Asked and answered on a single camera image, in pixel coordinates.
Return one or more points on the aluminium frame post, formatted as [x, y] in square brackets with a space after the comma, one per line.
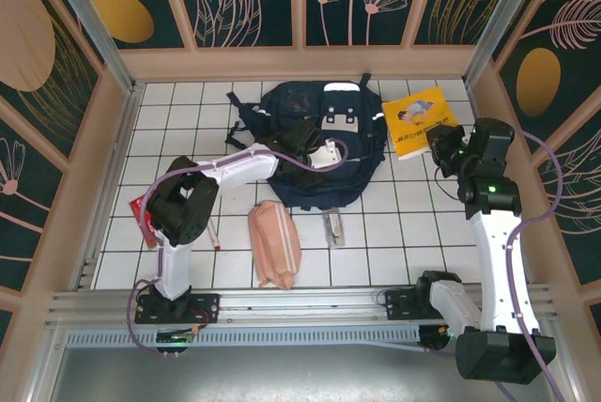
[502, 21]
[91, 21]

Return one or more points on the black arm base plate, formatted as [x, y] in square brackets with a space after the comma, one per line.
[394, 305]
[206, 308]

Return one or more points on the red white marker pen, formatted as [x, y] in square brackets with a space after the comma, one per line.
[215, 237]

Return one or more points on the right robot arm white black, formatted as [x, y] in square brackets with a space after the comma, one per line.
[488, 242]

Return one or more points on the yellow book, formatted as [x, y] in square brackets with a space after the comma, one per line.
[413, 115]

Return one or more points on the navy blue backpack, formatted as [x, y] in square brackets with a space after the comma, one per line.
[291, 101]

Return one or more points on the small controller board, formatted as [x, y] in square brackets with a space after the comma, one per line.
[446, 331]
[176, 337]

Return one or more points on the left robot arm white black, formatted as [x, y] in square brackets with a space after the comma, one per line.
[244, 169]

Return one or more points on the clear plastic case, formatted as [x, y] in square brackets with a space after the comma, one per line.
[334, 230]

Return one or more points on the red packet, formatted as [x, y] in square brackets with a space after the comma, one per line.
[138, 207]

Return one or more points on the pink pencil case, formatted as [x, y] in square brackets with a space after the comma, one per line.
[274, 242]

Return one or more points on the long aluminium base rail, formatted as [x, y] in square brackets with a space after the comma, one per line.
[300, 301]

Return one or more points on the aluminium table edge rail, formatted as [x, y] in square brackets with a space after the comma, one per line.
[120, 139]

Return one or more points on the grey sheet metal panel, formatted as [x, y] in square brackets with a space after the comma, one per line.
[282, 374]

